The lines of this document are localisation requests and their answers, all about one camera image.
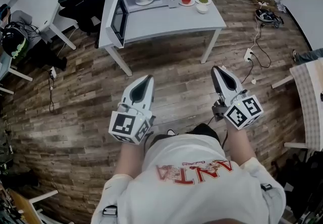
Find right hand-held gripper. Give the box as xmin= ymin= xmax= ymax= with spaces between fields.
xmin=210 ymin=65 xmax=265 ymax=131

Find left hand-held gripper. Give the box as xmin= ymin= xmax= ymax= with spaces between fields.
xmin=108 ymin=75 xmax=155 ymax=146

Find person's right forearm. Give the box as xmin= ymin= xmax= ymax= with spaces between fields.
xmin=226 ymin=127 xmax=258 ymax=167

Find person's left forearm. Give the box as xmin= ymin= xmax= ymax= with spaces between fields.
xmin=112 ymin=139 xmax=149 ymax=182

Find white power strip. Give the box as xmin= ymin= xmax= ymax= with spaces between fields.
xmin=243 ymin=48 xmax=254 ymax=62

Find person's black shorts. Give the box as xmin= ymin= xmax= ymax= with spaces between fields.
xmin=148 ymin=123 xmax=223 ymax=148

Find black round device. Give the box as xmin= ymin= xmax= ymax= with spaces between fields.
xmin=254 ymin=8 xmax=278 ymax=23

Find checkered cloth table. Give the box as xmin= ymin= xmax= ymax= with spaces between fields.
xmin=271 ymin=58 xmax=323 ymax=152

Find black office chair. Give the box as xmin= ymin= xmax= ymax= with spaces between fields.
xmin=58 ymin=0 xmax=111 ymax=49

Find person's white t-shirt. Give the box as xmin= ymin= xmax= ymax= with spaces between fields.
xmin=90 ymin=133 xmax=287 ymax=224

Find black bag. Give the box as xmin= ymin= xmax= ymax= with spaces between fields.
xmin=275 ymin=148 xmax=323 ymax=224

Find white cable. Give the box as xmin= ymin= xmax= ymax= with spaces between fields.
xmin=249 ymin=15 xmax=262 ymax=51

